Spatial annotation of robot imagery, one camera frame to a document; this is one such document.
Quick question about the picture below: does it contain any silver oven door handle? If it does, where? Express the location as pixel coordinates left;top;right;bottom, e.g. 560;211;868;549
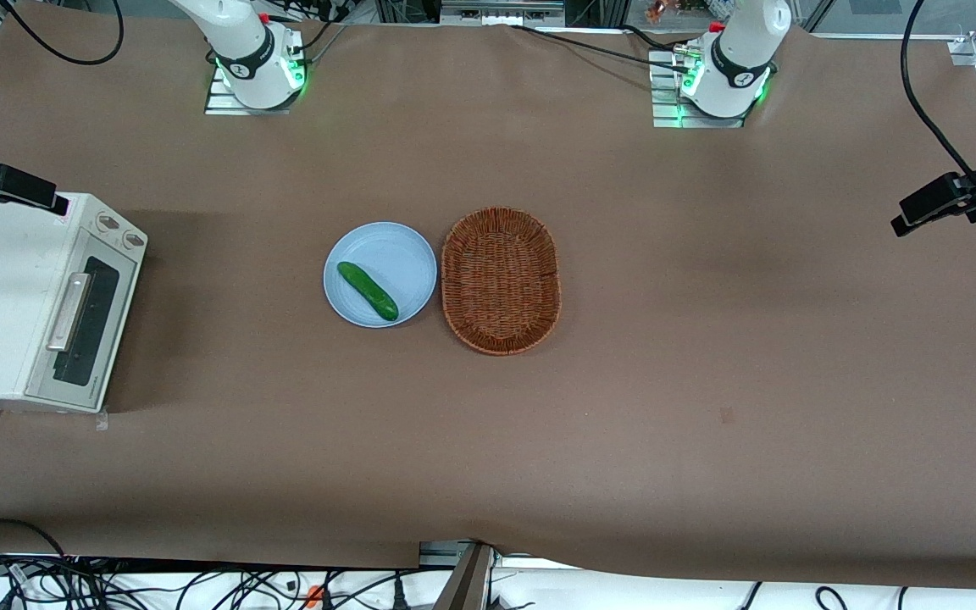
46;273;92;353

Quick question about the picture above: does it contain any oven door with glass window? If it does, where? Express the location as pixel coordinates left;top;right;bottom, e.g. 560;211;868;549
25;230;143;414

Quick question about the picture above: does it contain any brown table cover sheet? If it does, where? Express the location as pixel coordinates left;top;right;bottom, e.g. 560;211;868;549
0;7;976;591

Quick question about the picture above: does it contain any green cucumber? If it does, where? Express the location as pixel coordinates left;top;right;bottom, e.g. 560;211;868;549
336;261;400;322

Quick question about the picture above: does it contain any light blue round plate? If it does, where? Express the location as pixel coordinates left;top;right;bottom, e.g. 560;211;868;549
323;222;439;329

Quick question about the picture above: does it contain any brown woven wicker basket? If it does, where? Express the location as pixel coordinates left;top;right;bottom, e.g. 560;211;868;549
441;207;562;356

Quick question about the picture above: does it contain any grey control box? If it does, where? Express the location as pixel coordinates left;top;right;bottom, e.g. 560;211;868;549
439;0;568;27

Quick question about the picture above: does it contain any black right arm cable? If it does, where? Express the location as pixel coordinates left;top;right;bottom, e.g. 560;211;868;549
0;0;125;67

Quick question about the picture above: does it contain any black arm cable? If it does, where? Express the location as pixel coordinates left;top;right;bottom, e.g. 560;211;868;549
901;0;976;192
0;0;125;67

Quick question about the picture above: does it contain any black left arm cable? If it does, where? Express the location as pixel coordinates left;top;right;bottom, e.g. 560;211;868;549
901;0;976;192

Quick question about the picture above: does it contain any aluminium right arm base plate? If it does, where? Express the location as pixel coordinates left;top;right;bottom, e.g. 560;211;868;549
203;64;304;117

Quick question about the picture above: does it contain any aluminium left arm base plate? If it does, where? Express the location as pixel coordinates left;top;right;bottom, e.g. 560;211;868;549
649;49;770;130

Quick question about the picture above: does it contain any black looped floor cable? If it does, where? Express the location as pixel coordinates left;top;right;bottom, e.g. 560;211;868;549
0;518;67;562

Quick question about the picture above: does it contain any black cable across table edge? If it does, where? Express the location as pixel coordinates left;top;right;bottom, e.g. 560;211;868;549
507;24;696;75

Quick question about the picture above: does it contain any dark frame post with bracket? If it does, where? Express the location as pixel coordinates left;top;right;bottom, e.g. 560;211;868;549
419;540;499;610

